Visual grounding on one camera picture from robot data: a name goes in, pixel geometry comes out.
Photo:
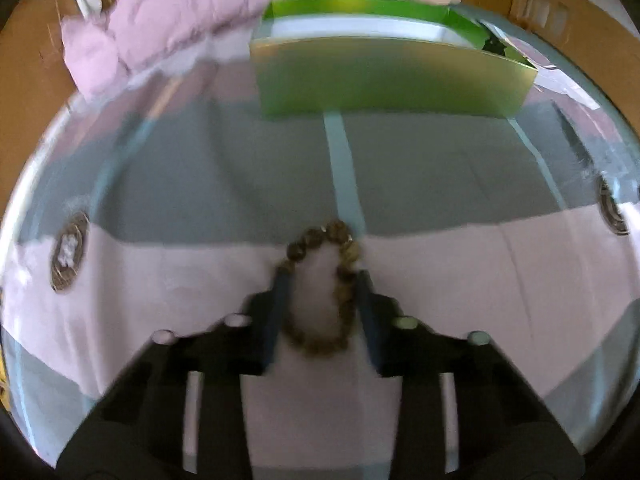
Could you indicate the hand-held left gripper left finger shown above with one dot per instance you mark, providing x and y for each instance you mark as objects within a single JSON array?
[{"x": 279, "y": 310}]

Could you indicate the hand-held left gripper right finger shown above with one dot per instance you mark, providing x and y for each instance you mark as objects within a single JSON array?
[{"x": 367, "y": 307}]

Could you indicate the green cardboard box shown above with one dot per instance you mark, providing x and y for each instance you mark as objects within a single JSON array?
[{"x": 390, "y": 75}]

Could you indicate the plaid bed sheet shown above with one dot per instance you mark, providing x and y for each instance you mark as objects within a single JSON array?
[{"x": 200, "y": 170}]

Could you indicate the small black ornament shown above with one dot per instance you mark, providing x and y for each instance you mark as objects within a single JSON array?
[{"x": 496, "y": 45}]

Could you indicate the pink quilt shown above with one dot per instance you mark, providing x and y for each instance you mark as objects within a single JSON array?
[{"x": 175, "y": 15}]

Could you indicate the wooden footboard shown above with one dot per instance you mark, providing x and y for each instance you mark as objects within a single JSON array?
[{"x": 575, "y": 25}]

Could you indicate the wooden headboard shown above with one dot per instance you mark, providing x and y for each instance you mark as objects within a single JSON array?
[{"x": 35, "y": 50}]

